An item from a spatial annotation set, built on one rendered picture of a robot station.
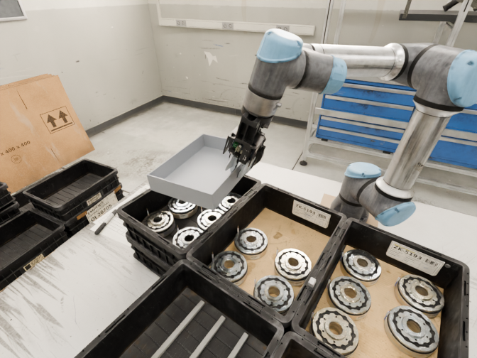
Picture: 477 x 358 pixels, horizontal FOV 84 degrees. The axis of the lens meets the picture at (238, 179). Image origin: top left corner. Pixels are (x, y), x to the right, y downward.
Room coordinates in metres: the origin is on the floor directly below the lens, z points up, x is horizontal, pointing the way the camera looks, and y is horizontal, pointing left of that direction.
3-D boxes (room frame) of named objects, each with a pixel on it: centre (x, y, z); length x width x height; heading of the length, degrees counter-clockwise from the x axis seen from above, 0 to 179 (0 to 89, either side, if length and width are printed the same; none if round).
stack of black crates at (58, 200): (1.24, 0.95, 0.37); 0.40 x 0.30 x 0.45; 154
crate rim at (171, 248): (0.69, 0.15, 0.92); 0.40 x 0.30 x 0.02; 144
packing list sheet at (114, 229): (0.86, 0.44, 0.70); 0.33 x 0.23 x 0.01; 154
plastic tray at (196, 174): (0.64, 0.09, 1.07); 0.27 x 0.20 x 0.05; 153
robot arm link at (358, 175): (0.81, -0.46, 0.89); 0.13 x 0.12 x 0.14; 18
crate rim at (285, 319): (0.51, -0.10, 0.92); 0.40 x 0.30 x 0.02; 144
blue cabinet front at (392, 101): (2.16, -1.06, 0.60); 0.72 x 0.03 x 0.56; 64
